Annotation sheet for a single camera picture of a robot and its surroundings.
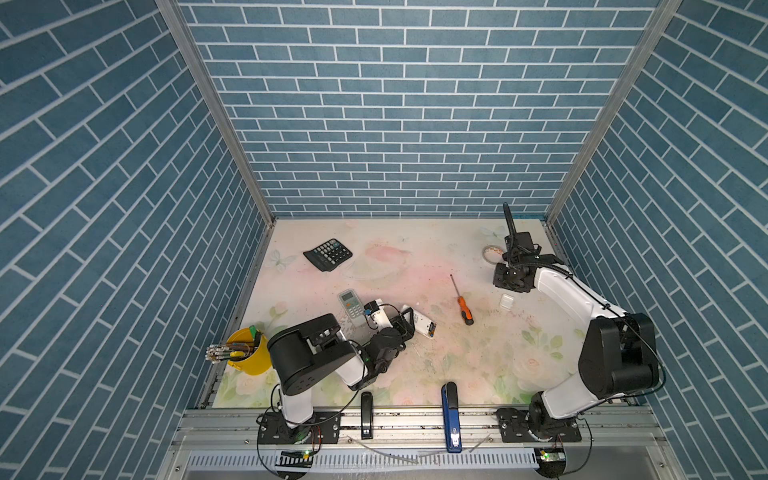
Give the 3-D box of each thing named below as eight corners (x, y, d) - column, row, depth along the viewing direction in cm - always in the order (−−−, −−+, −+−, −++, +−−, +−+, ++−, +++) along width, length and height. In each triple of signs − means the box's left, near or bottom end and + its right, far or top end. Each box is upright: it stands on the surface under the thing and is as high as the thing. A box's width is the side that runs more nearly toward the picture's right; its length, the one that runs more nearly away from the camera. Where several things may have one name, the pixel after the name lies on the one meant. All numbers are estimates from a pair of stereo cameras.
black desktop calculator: (306, 256, 111) (304, 252, 109) (333, 238, 117) (333, 234, 115) (325, 275, 105) (324, 271, 104) (353, 255, 111) (352, 251, 110)
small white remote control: (355, 329, 93) (355, 326, 91) (337, 296, 101) (336, 292, 99) (371, 321, 95) (370, 318, 93) (352, 289, 103) (351, 285, 101)
